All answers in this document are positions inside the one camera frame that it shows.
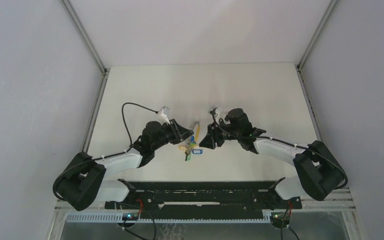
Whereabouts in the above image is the large keyring with yellow handle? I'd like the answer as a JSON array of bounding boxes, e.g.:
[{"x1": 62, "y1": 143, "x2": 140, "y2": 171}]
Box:
[{"x1": 185, "y1": 120, "x2": 201, "y2": 148}]

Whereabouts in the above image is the green key tag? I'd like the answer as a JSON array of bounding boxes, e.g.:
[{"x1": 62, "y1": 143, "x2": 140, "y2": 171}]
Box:
[{"x1": 184, "y1": 150, "x2": 192, "y2": 162}]

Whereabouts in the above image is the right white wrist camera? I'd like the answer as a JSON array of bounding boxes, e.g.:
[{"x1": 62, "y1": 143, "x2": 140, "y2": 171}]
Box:
[{"x1": 208, "y1": 105, "x2": 228, "y2": 122}]

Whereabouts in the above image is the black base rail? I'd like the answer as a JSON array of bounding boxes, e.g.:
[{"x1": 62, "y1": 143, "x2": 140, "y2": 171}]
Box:
[{"x1": 104, "y1": 181, "x2": 303, "y2": 219}]

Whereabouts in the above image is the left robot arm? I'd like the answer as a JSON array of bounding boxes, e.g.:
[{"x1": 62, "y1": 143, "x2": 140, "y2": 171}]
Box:
[{"x1": 52, "y1": 119, "x2": 194, "y2": 211}]

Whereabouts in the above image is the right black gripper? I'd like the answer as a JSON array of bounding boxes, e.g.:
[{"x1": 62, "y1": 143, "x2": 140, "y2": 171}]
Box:
[{"x1": 199, "y1": 119, "x2": 241, "y2": 150}]

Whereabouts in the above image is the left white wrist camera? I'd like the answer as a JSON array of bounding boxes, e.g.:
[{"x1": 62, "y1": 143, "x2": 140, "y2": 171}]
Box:
[{"x1": 157, "y1": 106, "x2": 171, "y2": 124}]

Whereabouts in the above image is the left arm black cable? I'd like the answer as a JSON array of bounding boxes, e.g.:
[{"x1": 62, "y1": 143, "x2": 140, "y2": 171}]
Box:
[{"x1": 52, "y1": 102, "x2": 161, "y2": 200}]

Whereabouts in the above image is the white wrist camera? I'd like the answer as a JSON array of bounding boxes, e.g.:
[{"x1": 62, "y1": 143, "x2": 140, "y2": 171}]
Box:
[
  {"x1": 208, "y1": 105, "x2": 228, "y2": 122},
  {"x1": 157, "y1": 106, "x2": 171, "y2": 124}
]

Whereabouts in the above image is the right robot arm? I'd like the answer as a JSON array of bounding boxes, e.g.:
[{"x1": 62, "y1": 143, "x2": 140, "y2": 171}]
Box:
[{"x1": 199, "y1": 106, "x2": 349, "y2": 208}]

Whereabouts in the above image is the yellow key tag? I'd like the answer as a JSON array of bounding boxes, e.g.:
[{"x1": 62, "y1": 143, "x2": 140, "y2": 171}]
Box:
[{"x1": 178, "y1": 145, "x2": 189, "y2": 151}]

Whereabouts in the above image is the white slotted cable duct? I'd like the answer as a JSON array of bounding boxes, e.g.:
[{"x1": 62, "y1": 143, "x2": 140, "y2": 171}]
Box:
[{"x1": 65, "y1": 212, "x2": 273, "y2": 224}]

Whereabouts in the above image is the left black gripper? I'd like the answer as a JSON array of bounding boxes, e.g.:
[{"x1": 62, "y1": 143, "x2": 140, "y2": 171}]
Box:
[{"x1": 151, "y1": 119, "x2": 194, "y2": 151}]

